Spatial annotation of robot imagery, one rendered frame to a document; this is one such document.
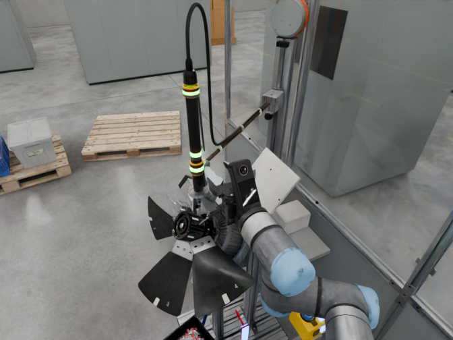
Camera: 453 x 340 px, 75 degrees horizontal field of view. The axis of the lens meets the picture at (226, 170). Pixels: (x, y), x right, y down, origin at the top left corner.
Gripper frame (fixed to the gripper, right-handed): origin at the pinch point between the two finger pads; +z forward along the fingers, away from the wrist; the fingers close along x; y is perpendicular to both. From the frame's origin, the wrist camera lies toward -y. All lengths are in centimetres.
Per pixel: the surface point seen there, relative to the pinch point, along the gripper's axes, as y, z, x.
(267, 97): 9, 49, 46
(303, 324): 59, -23, 21
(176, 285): 66, 14, -13
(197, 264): 48.1, 8.0, -5.5
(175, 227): 47, 27, -7
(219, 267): 47.1, 2.5, 1.0
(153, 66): 146, 558, 101
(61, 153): 155, 301, -78
